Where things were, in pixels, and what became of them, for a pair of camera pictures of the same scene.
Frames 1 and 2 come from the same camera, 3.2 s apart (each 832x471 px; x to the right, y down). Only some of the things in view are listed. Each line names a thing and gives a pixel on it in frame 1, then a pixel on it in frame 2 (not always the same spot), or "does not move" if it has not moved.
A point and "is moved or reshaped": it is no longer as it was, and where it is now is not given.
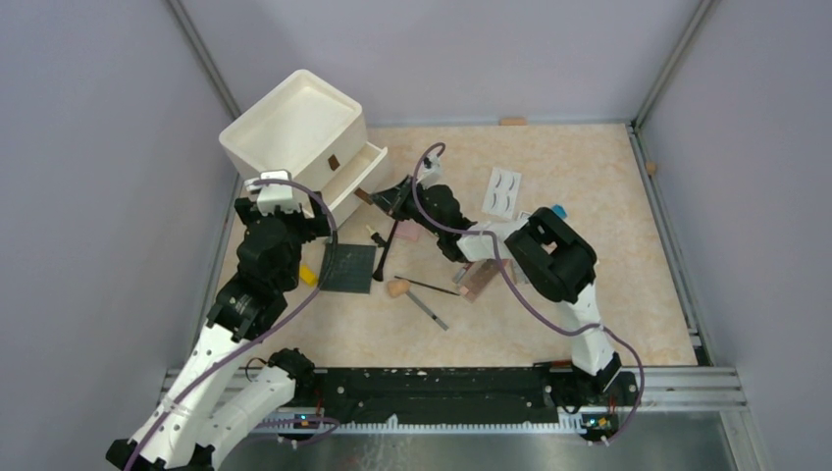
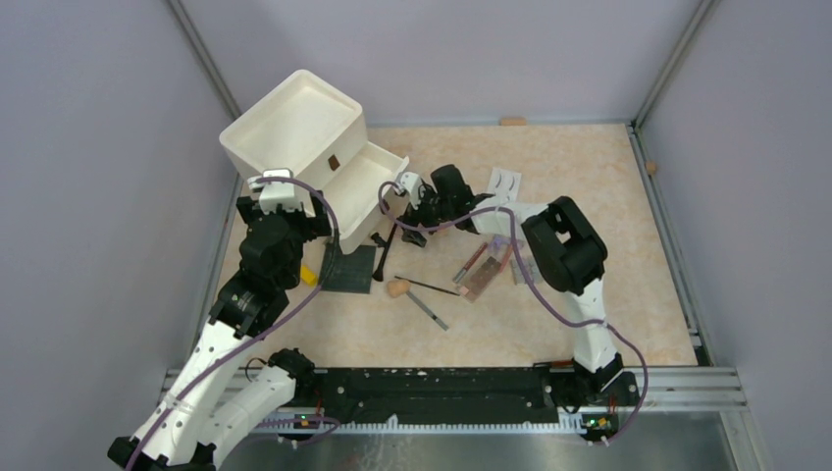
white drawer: [339, 194] is moved or reshaped
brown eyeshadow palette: [478, 276] does not move
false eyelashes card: [501, 192] does not move
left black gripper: [312, 227] does not move
